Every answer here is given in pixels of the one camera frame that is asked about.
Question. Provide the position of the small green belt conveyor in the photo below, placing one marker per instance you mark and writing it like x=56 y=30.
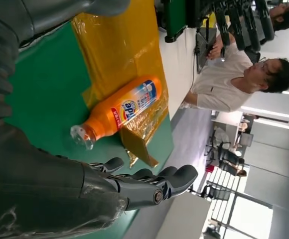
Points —
x=175 y=16

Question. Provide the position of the green table mat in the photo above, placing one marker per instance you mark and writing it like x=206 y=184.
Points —
x=54 y=92

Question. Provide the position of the white cabinet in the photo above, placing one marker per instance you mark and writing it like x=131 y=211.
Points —
x=184 y=217

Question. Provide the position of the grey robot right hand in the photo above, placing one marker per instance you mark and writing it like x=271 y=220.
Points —
x=35 y=191

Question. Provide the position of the yellow taped cardboard box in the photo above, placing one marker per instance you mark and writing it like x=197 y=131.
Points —
x=114 y=43

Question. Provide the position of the grey office chair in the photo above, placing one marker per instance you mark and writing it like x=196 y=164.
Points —
x=219 y=135

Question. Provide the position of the dark flat device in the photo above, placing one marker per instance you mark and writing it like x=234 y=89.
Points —
x=203 y=49

